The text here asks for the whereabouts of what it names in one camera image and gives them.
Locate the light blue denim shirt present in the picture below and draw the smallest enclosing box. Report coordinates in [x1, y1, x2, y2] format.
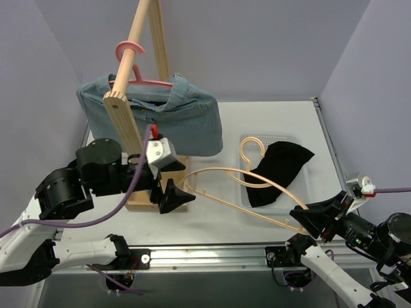
[76, 74, 223, 157]

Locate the beige plastic hanger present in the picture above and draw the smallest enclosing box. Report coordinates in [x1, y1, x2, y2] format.
[178, 137, 314, 237]

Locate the black skirt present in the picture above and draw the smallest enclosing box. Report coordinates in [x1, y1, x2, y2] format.
[247, 141, 315, 207]

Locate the pink plastic hanger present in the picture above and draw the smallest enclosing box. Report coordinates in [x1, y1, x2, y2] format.
[115, 40, 173, 89]

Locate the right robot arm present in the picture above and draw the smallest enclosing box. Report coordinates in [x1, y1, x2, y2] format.
[285, 191, 410, 307]

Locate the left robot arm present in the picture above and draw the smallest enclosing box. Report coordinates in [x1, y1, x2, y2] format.
[1, 137, 195, 287]

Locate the white perforated plastic basket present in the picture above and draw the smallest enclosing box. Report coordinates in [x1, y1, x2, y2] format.
[240, 132, 315, 216]

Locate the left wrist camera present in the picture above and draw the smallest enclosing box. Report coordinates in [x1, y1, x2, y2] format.
[146, 124, 177, 179]

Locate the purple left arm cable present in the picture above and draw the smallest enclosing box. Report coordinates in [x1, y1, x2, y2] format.
[0, 124, 153, 295]

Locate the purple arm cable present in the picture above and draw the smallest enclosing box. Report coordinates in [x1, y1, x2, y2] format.
[0, 124, 153, 295]
[374, 186, 411, 195]

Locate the aluminium right side rail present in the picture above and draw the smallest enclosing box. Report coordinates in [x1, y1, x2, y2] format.
[313, 98, 380, 244]

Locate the aluminium rail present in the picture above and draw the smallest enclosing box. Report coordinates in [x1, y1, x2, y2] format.
[313, 98, 380, 244]
[35, 241, 380, 277]

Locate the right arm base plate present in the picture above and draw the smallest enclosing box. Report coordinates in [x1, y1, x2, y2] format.
[265, 245, 322, 289]

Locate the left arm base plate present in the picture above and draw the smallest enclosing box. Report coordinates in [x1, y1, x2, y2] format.
[91, 248, 152, 289]

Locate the aluminium front rail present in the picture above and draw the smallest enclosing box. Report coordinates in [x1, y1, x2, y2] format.
[35, 241, 380, 277]

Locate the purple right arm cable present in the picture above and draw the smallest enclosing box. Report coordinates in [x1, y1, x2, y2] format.
[374, 186, 411, 195]

